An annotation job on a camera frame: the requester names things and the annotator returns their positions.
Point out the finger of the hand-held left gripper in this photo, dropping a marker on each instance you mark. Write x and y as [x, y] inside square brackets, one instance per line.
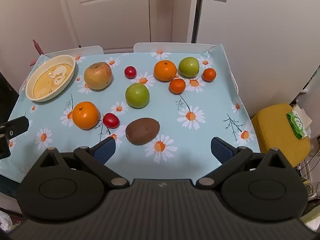
[15, 128]
[4, 147]

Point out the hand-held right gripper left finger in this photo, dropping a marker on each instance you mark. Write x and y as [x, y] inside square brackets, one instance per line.
[105, 150]

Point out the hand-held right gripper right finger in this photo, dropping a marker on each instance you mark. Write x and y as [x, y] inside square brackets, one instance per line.
[221, 150]

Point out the large orange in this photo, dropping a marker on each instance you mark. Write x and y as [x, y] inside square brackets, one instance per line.
[165, 70]
[85, 115]

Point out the brown kiwi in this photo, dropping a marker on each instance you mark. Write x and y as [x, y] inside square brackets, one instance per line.
[142, 131]

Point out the cream oval bowl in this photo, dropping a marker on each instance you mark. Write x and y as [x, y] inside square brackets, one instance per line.
[42, 87]

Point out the green apple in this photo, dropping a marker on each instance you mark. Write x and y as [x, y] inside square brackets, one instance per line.
[188, 67]
[137, 95]

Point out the large yellow-red apple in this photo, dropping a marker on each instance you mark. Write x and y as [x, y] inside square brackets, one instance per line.
[98, 76]

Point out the small tangerine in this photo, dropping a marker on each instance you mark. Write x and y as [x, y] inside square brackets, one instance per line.
[177, 86]
[209, 75]

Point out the red cherry tomato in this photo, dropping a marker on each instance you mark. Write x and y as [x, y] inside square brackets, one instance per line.
[130, 72]
[111, 120]

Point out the yellow stool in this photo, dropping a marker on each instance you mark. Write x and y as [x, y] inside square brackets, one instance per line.
[272, 130]

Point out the green tissue packet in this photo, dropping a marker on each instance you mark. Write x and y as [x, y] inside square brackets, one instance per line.
[296, 124]

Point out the white paper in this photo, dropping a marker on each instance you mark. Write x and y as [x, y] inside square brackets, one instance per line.
[306, 118]

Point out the white sliding door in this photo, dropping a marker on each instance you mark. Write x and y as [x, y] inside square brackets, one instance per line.
[262, 42]

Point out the white panelled door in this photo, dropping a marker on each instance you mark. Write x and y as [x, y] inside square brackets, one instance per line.
[107, 17]

